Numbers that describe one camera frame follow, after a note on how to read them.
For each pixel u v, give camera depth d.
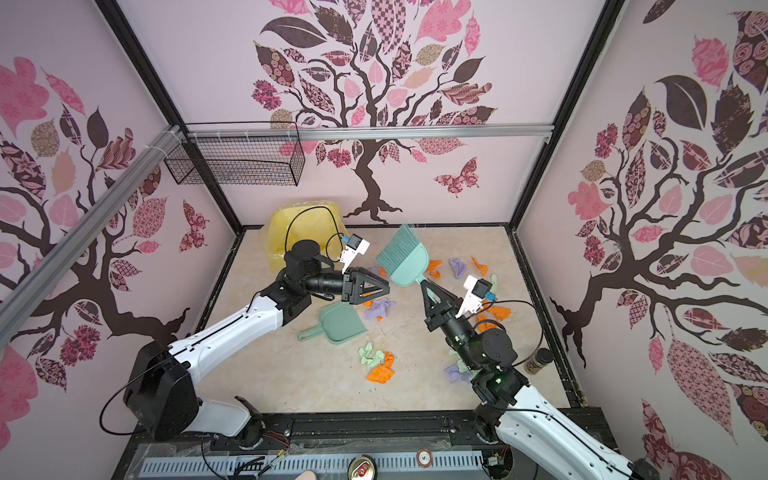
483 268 1.06
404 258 0.66
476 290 0.56
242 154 0.95
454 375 0.82
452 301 0.60
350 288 0.61
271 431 0.73
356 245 0.63
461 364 0.83
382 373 0.83
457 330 0.58
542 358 0.76
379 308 0.93
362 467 0.60
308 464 0.70
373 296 0.62
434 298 0.62
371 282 0.61
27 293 0.51
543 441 0.49
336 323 0.92
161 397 0.41
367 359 0.84
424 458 0.70
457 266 1.06
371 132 0.95
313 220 0.93
